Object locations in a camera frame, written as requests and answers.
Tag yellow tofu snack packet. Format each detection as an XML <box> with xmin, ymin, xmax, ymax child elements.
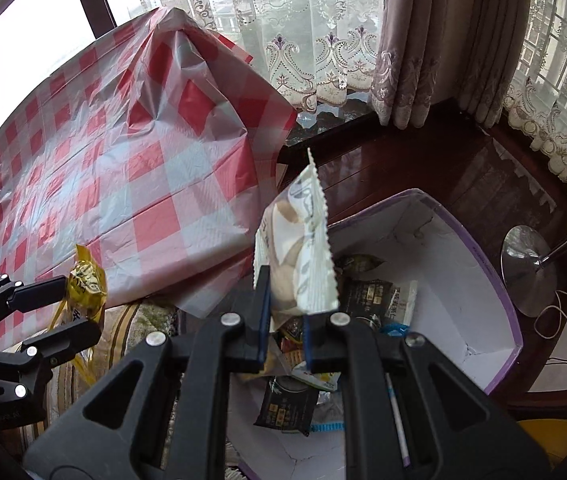
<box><xmin>47</xmin><ymin>244</ymin><xmax>108</xmax><ymax>386</ymax></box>

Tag white nut snack packet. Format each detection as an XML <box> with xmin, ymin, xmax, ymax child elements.
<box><xmin>253</xmin><ymin>158</ymin><xmax>339</xmax><ymax>328</ymax></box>

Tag black white packet in box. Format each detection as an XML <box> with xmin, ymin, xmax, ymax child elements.
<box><xmin>340</xmin><ymin>278</ymin><xmax>418</xmax><ymax>337</ymax></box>

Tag black gold packet in box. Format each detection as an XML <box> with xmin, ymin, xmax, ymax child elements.
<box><xmin>254</xmin><ymin>376</ymin><xmax>319</xmax><ymax>437</ymax></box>

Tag white purple storage box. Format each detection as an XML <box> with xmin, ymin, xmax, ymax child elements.
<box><xmin>228</xmin><ymin>188</ymin><xmax>523</xmax><ymax>479</ymax></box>

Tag red checkered plastic tablecloth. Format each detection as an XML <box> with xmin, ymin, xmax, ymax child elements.
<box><xmin>0</xmin><ymin>8</ymin><xmax>297</xmax><ymax>318</ymax></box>

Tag chrome lamp base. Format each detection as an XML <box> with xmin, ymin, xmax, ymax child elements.
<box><xmin>500</xmin><ymin>226</ymin><xmax>567</xmax><ymax>318</ymax></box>

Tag dark wooden side table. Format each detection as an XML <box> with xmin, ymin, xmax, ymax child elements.
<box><xmin>280</xmin><ymin>103</ymin><xmax>567</xmax><ymax>406</ymax></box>

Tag white lace curtain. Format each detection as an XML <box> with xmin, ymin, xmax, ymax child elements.
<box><xmin>108</xmin><ymin>0</ymin><xmax>381</xmax><ymax>113</ymax></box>

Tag pink curtain right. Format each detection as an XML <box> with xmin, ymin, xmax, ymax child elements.
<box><xmin>369</xmin><ymin>0</ymin><xmax>530</xmax><ymax>129</ymax></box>

